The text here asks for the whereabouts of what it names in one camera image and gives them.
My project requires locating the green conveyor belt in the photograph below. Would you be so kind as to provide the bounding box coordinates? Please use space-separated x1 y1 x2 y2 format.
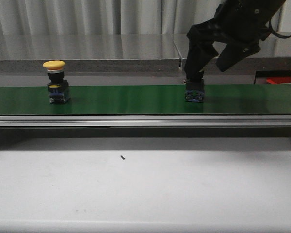
0 84 291 115

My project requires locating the grey pleated curtain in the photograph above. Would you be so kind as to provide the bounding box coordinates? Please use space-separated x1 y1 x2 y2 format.
0 0 219 36

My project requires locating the grey stone counter left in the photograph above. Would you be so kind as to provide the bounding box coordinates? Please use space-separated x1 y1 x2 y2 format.
0 35 180 73

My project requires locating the aluminium conveyor side rail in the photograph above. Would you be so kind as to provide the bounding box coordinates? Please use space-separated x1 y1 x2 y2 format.
0 115 291 127

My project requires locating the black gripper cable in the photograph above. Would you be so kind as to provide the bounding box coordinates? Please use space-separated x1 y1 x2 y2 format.
268 18 291 39

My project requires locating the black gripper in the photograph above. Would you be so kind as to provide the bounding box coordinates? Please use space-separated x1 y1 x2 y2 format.
184 0 285 83

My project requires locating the red plastic tray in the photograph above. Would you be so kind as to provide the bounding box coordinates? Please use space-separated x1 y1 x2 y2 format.
266 77 291 84

